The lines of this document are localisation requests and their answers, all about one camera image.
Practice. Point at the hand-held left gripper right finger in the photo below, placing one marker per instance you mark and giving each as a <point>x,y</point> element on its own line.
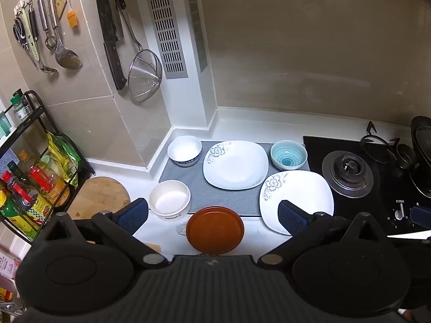
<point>293,218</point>

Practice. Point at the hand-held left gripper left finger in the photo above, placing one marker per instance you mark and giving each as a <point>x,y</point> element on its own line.
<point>134,213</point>

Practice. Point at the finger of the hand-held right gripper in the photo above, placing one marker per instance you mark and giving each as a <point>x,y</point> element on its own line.
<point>421,215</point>

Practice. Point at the teal spiral bowl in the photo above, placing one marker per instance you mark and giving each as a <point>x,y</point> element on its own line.
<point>289,154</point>

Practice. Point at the steel stove knob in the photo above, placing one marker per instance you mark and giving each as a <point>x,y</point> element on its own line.
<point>399,214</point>

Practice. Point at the white square floral plate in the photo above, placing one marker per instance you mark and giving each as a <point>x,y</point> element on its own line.
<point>235,165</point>
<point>299,191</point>

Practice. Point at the white round straight-sided bowl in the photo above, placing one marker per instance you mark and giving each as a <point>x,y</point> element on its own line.
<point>170,202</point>

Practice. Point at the round wooden cutting board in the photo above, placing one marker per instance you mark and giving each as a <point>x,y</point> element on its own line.
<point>101,195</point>

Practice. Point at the black glass gas stove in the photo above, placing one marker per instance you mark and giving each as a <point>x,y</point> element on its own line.
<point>377,205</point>

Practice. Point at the black wok with glass lid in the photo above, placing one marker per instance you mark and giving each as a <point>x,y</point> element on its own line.
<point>422,154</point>

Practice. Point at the grey mat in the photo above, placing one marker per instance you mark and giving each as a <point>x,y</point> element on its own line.
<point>195,188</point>

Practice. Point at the steel stove burner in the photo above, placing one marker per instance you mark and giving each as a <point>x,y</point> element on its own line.
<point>347,173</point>

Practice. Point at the brown round plate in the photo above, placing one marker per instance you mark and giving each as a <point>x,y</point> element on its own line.
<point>215,230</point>

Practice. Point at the white bowl with blue band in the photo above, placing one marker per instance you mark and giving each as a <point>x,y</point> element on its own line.
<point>184,149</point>

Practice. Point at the black pot support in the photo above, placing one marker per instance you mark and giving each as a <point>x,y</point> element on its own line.
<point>373,141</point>

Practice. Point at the yellow green snack packet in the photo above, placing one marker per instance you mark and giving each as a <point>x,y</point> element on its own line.
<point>62,156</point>

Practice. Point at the yellow capped green bottle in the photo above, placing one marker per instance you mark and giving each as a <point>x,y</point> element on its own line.
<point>15,217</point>

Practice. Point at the red capped sauce bottle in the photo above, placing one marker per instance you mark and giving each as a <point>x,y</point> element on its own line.
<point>15,190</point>

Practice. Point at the dark bottle with green cap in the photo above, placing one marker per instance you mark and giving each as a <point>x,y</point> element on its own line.
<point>16,171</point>

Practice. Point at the pink packet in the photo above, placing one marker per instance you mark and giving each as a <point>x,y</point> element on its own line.
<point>8,264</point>

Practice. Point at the steel mesh strainer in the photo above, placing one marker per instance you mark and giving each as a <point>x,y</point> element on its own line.
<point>145,75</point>

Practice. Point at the green capped spice jar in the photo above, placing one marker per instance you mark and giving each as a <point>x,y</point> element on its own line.
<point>18,106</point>

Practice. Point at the steel serving spoon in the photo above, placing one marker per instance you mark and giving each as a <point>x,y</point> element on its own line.
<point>67,57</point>

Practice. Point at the grey vent grille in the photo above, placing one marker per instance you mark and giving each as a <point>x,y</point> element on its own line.
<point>166,35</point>
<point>197,28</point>

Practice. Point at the orange silicone brush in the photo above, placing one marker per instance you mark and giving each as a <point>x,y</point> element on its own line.
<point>72,20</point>

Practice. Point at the wooden spatula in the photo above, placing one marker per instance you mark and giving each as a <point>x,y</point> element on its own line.
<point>60,1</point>

